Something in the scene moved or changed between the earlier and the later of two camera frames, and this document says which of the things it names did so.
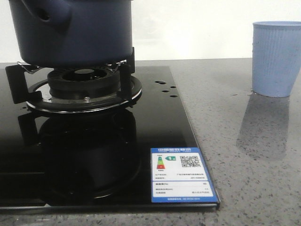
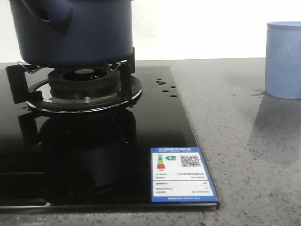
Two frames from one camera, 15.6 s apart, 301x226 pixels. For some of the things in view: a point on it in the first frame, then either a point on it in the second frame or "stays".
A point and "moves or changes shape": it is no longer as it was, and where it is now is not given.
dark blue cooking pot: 73,33 stays
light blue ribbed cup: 276,57 moves or changes shape
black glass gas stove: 99,161 stays
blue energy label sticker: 180,175 stays
